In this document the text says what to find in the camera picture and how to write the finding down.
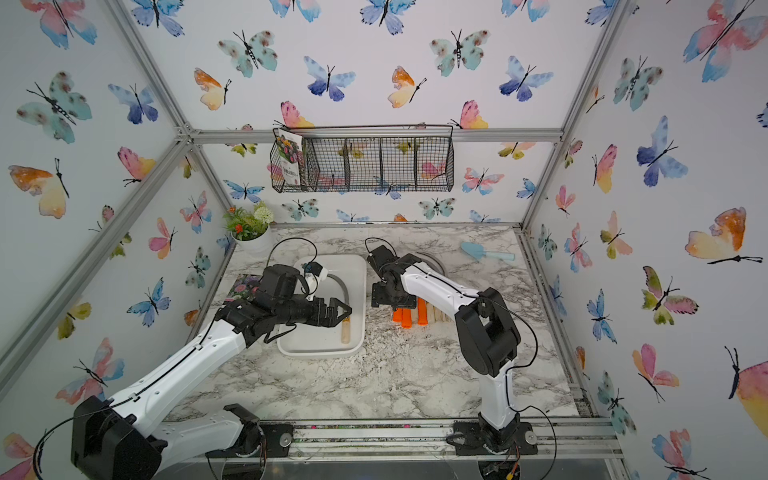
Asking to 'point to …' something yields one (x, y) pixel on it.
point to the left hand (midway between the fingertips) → (341, 307)
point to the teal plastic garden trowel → (479, 252)
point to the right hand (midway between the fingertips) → (391, 299)
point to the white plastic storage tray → (346, 280)
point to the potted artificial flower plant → (250, 229)
